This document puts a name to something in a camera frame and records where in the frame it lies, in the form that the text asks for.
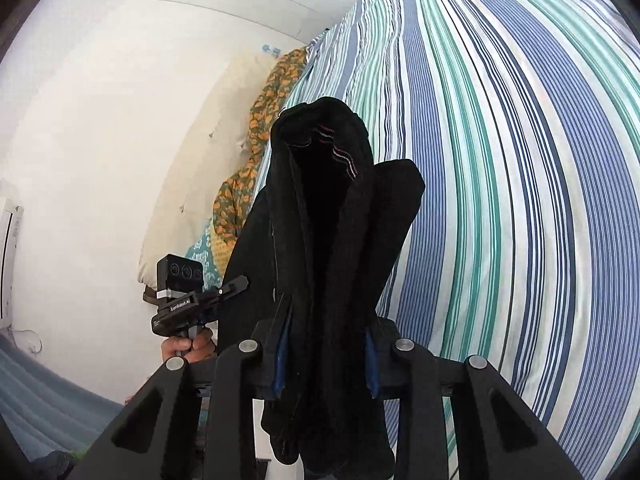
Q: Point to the teal patterned pillow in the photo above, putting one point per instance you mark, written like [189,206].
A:
[202,251]

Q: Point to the cream upholstered headboard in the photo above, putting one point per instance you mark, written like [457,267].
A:
[213,148]

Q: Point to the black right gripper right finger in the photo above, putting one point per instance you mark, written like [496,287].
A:
[458,419]

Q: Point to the orange floral green blanket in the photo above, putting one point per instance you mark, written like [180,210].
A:
[232,203]

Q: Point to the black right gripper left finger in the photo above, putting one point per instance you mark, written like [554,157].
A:
[196,421]

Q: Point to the blue grey striped mattress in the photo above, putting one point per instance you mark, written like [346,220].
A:
[46,412]

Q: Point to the white air conditioner unit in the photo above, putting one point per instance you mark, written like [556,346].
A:
[10,225]

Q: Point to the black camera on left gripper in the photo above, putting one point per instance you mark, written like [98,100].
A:
[177,276]

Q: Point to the striped blue green bedspread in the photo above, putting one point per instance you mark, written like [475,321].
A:
[523,119]

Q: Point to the black pants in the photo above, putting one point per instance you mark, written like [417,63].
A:
[320,241]

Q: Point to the left hand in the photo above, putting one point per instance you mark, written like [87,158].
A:
[198,349]

